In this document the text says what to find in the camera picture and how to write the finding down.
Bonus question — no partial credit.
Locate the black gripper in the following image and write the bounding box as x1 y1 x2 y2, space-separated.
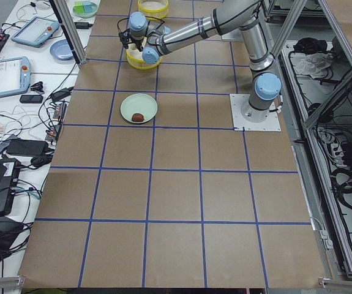
129 36 144 51

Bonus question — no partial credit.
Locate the white bun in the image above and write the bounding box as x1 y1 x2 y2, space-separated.
129 43 138 51

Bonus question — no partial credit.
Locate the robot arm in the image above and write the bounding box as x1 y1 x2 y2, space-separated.
119 1 282 111

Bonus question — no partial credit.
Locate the middle yellow steamer basket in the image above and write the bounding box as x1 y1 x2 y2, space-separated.
126 49 162 70

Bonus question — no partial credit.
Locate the yellow steamer basket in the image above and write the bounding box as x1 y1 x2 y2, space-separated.
126 49 162 70
138 0 169 20

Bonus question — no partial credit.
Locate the right yellow steamer basket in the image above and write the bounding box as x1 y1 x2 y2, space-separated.
138 0 169 20

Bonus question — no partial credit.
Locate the light green plate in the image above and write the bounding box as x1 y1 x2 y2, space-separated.
120 93 158 124

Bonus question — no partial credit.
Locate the black power adapter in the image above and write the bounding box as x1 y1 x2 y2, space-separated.
74 21 93 30

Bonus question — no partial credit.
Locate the green plate with blocks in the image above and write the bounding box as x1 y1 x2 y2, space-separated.
72 1 99 18

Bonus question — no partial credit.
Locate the brown bun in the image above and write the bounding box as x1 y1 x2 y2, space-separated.
131 113 144 123

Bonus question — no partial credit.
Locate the blue plate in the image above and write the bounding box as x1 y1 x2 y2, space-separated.
50 39 73 61

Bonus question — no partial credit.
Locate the far teach pendant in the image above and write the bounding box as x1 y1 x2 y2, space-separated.
11 17 60 47

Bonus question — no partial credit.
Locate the teach pendant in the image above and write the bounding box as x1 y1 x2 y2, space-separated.
0 56 31 98
11 17 60 47

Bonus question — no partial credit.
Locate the black phone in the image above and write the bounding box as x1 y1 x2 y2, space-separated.
20 94 43 104

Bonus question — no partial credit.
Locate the near teach pendant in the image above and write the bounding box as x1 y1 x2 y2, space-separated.
0 56 31 98

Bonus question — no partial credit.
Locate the black power brick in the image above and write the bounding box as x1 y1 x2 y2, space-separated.
6 139 48 156

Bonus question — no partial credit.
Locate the crumpled white cloth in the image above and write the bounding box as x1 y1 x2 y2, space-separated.
294 53 334 79

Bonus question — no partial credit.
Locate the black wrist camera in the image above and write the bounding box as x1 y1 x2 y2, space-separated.
118 29 130 49

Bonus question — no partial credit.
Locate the aluminium frame post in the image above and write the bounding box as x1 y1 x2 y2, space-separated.
50 0 86 66

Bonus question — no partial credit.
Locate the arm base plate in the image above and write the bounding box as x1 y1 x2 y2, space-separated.
230 94 281 132

